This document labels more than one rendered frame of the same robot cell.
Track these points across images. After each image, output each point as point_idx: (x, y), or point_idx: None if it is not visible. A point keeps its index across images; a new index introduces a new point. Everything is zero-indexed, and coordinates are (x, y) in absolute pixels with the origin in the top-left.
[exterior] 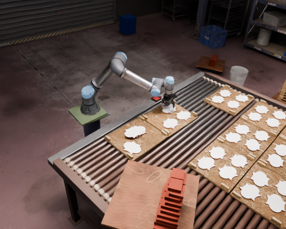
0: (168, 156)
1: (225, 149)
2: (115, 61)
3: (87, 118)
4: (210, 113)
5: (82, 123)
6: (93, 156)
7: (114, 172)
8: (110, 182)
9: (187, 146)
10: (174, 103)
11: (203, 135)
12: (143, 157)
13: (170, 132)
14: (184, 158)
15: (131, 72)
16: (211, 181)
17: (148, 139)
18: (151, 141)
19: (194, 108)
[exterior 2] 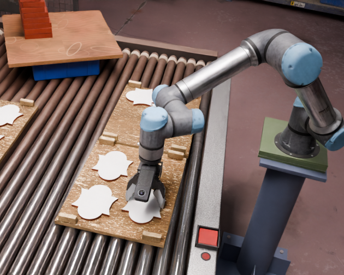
0: (77, 114)
1: None
2: (277, 28)
3: (274, 128)
4: (21, 259)
5: (268, 118)
6: (184, 77)
7: (137, 70)
8: (132, 61)
9: (51, 139)
10: (129, 180)
11: (25, 179)
12: (116, 97)
13: (99, 147)
14: (49, 119)
15: (230, 53)
16: None
17: (130, 120)
18: (122, 117)
19: (77, 256)
